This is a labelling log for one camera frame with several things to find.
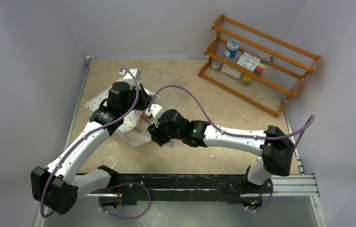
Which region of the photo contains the orange wooden shelf rack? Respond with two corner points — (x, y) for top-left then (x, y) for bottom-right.
(198, 14), (322, 117)

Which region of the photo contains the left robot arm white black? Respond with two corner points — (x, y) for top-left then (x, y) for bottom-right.
(30, 81), (157, 218)

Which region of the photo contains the white patterned paper bag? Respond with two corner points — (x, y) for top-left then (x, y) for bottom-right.
(84, 89), (153, 147)

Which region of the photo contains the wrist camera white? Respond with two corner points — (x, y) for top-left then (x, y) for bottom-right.
(145, 104), (165, 126)
(119, 69), (141, 88)

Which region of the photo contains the yellow grey sponge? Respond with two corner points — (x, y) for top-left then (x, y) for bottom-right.
(242, 74), (252, 85)

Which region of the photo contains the pack of coloured markers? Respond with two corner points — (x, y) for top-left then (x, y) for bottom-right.
(236, 52), (268, 76)

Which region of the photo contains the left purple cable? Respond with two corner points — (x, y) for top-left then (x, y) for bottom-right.
(40, 68), (140, 218)

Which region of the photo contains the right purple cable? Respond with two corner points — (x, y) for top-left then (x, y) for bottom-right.
(146, 85), (316, 149)

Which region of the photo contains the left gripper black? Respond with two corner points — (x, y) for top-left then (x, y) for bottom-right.
(121, 84), (153, 116)

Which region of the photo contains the white card box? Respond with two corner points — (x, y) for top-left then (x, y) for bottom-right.
(222, 64), (242, 79)

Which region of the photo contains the clear plastic tray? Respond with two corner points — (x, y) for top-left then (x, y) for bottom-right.
(140, 68), (207, 121)

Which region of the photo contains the white jar blue label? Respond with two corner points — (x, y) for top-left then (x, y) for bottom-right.
(224, 39), (240, 58)

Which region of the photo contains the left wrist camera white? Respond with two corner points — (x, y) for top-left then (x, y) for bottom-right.
(119, 69), (141, 88)

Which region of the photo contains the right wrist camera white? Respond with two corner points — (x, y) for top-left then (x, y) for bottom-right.
(145, 104), (165, 126)

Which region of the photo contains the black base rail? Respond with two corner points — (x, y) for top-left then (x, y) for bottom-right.
(95, 174), (273, 207)

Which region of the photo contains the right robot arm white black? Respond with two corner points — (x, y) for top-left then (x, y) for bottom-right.
(145, 109), (294, 192)

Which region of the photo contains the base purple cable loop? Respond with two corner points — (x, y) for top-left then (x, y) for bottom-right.
(98, 181), (151, 220)

